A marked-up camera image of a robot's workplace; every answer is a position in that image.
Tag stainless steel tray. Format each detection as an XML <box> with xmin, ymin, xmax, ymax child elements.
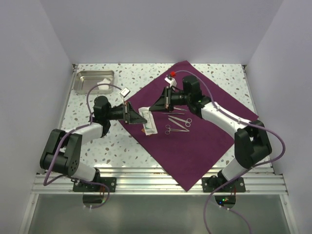
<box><xmin>74</xmin><ymin>70</ymin><xmax>115</xmax><ymax>95</ymax></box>

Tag metal tweezers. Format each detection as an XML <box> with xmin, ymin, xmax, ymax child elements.
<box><xmin>168</xmin><ymin>118</ymin><xmax>189</xmax><ymax>131</ymax></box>

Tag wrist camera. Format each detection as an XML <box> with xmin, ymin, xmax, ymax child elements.
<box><xmin>119</xmin><ymin>87</ymin><xmax>131</xmax><ymax>102</ymax></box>
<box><xmin>165</xmin><ymin>71</ymin><xmax>177</xmax><ymax>90</ymax></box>

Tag white suture packet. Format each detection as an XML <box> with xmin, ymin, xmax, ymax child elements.
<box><xmin>138</xmin><ymin>107</ymin><xmax>158</xmax><ymax>136</ymax></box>

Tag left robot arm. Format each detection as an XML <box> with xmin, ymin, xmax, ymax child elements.
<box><xmin>40</xmin><ymin>96</ymin><xmax>147</xmax><ymax>192</ymax></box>

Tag white gauze pad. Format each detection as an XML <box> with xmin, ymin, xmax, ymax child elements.
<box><xmin>97</xmin><ymin>81</ymin><xmax>110</xmax><ymax>90</ymax></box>
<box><xmin>102</xmin><ymin>78</ymin><xmax>111</xmax><ymax>84</ymax></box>

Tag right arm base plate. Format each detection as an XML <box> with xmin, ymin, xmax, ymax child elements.
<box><xmin>201</xmin><ymin>175</ymin><xmax>246</xmax><ymax>193</ymax></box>

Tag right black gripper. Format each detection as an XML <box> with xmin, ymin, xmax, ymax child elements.
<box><xmin>150</xmin><ymin>86</ymin><xmax>191</xmax><ymax>113</ymax></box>

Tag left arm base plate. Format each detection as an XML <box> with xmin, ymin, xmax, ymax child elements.
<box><xmin>73</xmin><ymin>177</ymin><xmax>117</xmax><ymax>193</ymax></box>

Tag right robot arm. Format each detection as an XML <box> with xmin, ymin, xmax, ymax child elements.
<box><xmin>149</xmin><ymin>75</ymin><xmax>272</xmax><ymax>192</ymax></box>

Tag hemostat clamp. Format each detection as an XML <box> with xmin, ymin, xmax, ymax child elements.
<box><xmin>165</xmin><ymin>125</ymin><xmax>189</xmax><ymax>135</ymax></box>

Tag purple cloth drape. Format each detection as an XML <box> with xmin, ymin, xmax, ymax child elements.
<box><xmin>123</xmin><ymin>61</ymin><xmax>258</xmax><ymax>191</ymax></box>

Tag metal scissors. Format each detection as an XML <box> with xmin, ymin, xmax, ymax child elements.
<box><xmin>169</xmin><ymin>116</ymin><xmax>192</xmax><ymax>127</ymax></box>

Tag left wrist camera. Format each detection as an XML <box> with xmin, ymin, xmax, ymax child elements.
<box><xmin>119</xmin><ymin>87</ymin><xmax>131</xmax><ymax>102</ymax></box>

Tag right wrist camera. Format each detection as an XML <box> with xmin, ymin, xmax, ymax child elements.
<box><xmin>165</xmin><ymin>71</ymin><xmax>177</xmax><ymax>90</ymax></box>

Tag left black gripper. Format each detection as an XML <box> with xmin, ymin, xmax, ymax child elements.
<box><xmin>105</xmin><ymin>101</ymin><xmax>147</xmax><ymax>124</ymax></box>

